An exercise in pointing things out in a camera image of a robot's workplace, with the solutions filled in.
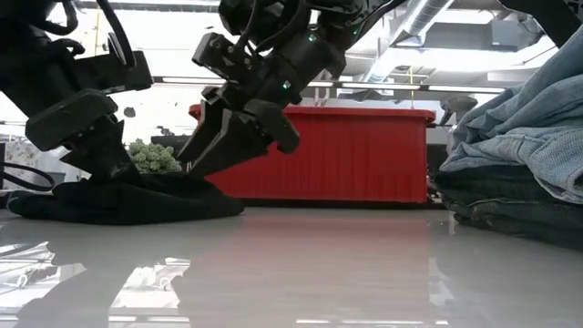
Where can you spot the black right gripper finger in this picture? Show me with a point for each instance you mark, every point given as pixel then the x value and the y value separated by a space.
pixel 232 146
pixel 205 136

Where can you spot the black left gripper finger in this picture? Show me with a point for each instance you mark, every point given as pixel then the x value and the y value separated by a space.
pixel 105 155

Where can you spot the small black garment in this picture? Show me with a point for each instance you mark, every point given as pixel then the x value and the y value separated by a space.
pixel 136 200

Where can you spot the light blue denim garment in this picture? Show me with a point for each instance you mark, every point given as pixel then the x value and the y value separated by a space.
pixel 537 127

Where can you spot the dark navy garment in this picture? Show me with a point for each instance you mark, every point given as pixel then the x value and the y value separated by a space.
pixel 501 205

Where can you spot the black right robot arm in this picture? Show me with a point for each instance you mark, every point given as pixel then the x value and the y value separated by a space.
pixel 551 16

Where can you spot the red plastic laundry bin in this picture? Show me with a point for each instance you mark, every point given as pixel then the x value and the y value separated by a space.
pixel 355 155

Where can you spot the small potted green plant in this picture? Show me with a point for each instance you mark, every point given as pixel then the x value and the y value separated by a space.
pixel 152 157

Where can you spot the long ceiling light strip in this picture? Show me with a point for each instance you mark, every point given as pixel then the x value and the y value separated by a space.
pixel 410 86

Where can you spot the clear spray bottle grey trigger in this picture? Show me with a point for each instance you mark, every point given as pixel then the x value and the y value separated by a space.
pixel 457 107

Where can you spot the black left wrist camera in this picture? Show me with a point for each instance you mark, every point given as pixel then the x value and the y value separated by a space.
pixel 118 73

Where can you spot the smooth silver ventilation duct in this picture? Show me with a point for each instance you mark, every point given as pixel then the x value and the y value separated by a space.
pixel 419 18

